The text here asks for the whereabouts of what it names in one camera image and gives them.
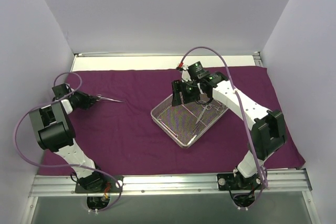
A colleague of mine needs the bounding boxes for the purple cloth wrap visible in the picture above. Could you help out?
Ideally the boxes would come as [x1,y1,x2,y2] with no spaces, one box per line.
[36,66,307,176]

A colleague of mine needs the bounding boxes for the aluminium front rail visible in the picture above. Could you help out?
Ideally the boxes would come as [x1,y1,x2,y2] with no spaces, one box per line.
[29,169,312,197]

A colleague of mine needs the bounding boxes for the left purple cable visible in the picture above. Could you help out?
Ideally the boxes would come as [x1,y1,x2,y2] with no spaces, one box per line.
[13,72,123,211]

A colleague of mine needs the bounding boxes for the silver surgical scissors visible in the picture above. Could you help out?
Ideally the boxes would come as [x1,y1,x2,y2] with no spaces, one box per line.
[195,104,212,125]

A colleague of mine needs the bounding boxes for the purple cable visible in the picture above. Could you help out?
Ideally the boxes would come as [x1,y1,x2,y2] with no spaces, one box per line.
[180,47,270,206]
[13,72,123,211]

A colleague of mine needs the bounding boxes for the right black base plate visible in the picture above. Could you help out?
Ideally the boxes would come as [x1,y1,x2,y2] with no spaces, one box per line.
[216,173,261,191]

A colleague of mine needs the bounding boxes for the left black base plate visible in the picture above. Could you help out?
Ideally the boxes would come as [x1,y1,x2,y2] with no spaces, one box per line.
[75,174,122,194]

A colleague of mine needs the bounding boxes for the silver surgical forceps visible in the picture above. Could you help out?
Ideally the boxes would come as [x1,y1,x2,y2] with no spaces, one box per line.
[209,102,227,113]
[96,94,124,103]

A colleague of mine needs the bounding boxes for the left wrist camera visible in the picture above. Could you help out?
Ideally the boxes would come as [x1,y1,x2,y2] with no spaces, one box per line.
[52,83,71,101]

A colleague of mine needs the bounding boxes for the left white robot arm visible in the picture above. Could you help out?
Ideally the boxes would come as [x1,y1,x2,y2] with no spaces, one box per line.
[29,91,107,192]

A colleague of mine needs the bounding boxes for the aluminium right side rail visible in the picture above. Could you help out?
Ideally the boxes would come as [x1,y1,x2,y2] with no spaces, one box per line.
[253,52,264,67]

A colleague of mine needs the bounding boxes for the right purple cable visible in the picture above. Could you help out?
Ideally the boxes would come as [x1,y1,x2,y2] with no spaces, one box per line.
[180,47,270,206]

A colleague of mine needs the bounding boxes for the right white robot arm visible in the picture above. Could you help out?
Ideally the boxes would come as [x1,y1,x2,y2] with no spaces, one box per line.
[172,71,287,189]

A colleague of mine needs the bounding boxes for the metal mesh instrument tray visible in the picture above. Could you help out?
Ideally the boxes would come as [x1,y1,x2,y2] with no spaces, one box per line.
[151,94,228,148]

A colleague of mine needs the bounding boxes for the aluminium rail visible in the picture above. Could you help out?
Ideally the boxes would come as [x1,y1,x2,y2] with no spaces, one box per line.
[29,169,312,197]
[253,52,264,67]

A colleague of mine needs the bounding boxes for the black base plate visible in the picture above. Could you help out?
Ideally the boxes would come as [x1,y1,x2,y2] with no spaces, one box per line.
[75,174,122,194]
[216,173,261,191]

